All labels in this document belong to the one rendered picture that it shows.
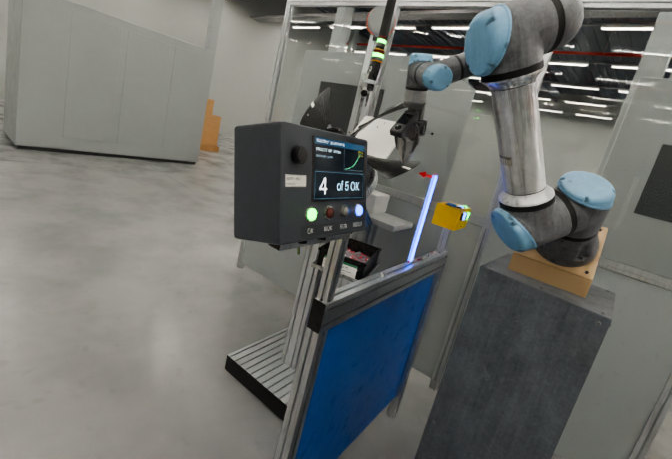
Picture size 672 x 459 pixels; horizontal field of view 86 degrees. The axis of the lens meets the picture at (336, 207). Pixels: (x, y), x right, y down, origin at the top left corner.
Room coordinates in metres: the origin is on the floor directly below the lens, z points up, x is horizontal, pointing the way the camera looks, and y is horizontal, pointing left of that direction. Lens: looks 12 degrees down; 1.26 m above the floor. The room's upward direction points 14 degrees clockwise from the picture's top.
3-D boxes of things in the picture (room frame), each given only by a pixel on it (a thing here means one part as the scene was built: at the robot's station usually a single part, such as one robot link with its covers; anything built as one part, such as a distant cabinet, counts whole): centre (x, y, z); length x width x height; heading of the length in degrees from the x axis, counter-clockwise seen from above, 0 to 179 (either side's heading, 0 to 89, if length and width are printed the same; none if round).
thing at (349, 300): (1.18, -0.26, 0.82); 0.90 x 0.04 x 0.08; 147
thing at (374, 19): (2.18, 0.00, 1.88); 0.17 x 0.15 x 0.16; 57
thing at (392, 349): (1.18, -0.26, 0.45); 0.82 x 0.01 x 0.66; 147
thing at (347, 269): (1.21, -0.09, 0.84); 0.22 x 0.17 x 0.07; 163
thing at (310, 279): (1.62, 0.04, 0.45); 0.09 x 0.04 x 0.91; 57
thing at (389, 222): (1.98, -0.23, 0.84); 0.36 x 0.24 x 0.03; 57
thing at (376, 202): (2.05, -0.18, 0.91); 0.17 x 0.16 x 0.11; 147
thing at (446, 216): (1.51, -0.48, 1.02); 0.16 x 0.10 x 0.11; 147
